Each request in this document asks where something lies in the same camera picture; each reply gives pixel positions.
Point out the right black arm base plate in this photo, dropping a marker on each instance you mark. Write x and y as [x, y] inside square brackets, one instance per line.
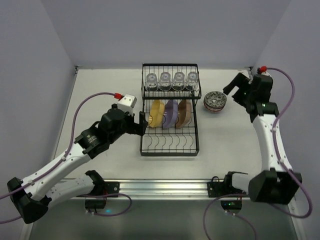
[217, 187]

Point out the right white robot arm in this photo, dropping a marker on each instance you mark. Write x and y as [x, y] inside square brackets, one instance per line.
[276, 183]

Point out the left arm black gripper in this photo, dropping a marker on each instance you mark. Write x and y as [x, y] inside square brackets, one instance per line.
[136, 127]

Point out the black white leaf bowl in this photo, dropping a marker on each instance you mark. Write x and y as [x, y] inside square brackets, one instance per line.
[215, 99]

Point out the aluminium mounting rail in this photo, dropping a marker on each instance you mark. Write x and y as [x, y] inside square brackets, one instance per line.
[162, 189]

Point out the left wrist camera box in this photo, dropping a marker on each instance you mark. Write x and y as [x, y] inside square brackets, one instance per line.
[127, 104]

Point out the black wire dish rack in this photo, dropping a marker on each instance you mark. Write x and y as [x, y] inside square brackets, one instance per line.
[170, 92]

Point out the blue patterned bowl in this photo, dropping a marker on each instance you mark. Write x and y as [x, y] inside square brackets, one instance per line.
[213, 109]

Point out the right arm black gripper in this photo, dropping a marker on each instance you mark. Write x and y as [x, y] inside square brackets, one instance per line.
[240, 90]

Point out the yellow square panda plate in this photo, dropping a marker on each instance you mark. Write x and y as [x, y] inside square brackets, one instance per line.
[156, 114]

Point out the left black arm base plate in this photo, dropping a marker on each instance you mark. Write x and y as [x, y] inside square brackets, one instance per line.
[110, 188]

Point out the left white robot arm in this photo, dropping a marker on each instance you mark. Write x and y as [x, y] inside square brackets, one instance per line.
[34, 195]

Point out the purple square plate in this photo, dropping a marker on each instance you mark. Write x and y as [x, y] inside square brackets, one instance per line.
[170, 114]

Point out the brown square plate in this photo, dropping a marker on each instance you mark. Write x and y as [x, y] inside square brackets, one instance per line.
[184, 113]

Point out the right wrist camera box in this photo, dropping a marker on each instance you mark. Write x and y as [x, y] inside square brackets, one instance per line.
[263, 70]

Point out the clear drinking glass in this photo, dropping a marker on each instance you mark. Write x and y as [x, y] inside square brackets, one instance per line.
[178, 82]
[192, 81]
[165, 83]
[151, 82]

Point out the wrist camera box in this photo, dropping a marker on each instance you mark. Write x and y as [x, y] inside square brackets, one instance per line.
[127, 104]
[263, 70]

